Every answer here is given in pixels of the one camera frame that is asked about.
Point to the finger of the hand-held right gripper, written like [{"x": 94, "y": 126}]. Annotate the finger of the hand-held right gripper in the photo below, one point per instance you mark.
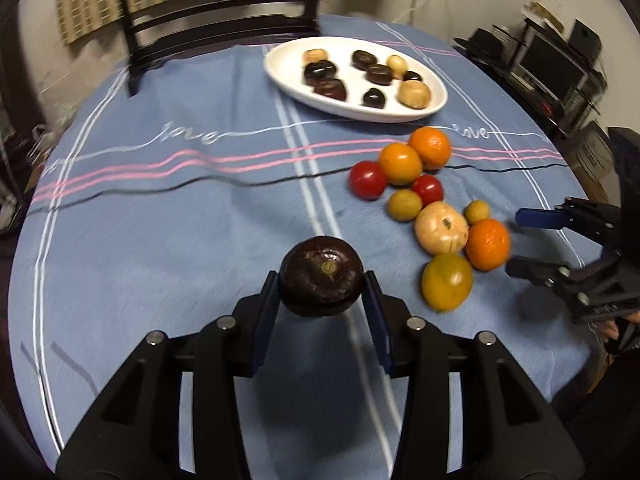
[
  {"x": 540, "y": 218},
  {"x": 535, "y": 270}
]

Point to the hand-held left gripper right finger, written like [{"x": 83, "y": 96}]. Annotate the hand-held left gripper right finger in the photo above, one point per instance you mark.
[{"x": 380, "y": 330}]

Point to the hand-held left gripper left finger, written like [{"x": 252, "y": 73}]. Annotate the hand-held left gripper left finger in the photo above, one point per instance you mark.
[{"x": 261, "y": 340}]

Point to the orange mandarin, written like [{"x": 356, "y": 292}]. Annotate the orange mandarin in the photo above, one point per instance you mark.
[
  {"x": 430, "y": 146},
  {"x": 487, "y": 244}
]

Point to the small yellow-green longan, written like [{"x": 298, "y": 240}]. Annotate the small yellow-green longan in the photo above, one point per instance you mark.
[
  {"x": 476, "y": 211},
  {"x": 404, "y": 205}
]

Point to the large dark brown water chestnut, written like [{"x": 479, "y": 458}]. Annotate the large dark brown water chestnut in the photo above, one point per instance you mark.
[{"x": 320, "y": 277}]

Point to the green-tinged yellow mandarin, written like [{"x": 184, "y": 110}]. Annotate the green-tinged yellow mandarin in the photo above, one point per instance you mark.
[{"x": 446, "y": 281}]

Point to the pale tan potato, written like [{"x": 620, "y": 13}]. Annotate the pale tan potato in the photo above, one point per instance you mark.
[
  {"x": 315, "y": 55},
  {"x": 441, "y": 227},
  {"x": 396, "y": 63},
  {"x": 414, "y": 94}
]

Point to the red cherry tomato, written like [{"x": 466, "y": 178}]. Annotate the red cherry tomato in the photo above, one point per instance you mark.
[
  {"x": 427, "y": 189},
  {"x": 367, "y": 180}
]

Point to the small orange tomato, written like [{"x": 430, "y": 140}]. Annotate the small orange tomato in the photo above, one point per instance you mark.
[{"x": 400, "y": 163}]

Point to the white round plate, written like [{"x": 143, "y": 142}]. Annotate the white round plate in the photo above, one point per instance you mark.
[{"x": 350, "y": 105}]

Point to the group of dark chestnuts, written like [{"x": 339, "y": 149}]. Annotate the group of dark chestnuts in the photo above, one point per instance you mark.
[{"x": 320, "y": 71}]

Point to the person's right hand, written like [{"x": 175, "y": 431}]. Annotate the person's right hand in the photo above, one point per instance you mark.
[{"x": 607, "y": 331}]

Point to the brown cardboard box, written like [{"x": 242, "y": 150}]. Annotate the brown cardboard box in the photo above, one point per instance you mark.
[{"x": 595, "y": 160}]

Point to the blue striped tablecloth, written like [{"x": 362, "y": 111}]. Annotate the blue striped tablecloth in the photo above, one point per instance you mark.
[{"x": 175, "y": 240}]

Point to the black computer monitor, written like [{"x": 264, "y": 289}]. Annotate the black computer monitor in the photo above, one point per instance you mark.
[{"x": 550, "y": 65}]

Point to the black desk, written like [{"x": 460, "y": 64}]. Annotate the black desk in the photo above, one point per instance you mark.
[{"x": 500, "y": 55}]

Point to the beige checked curtain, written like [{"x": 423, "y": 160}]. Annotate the beige checked curtain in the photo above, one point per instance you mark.
[{"x": 85, "y": 0}]

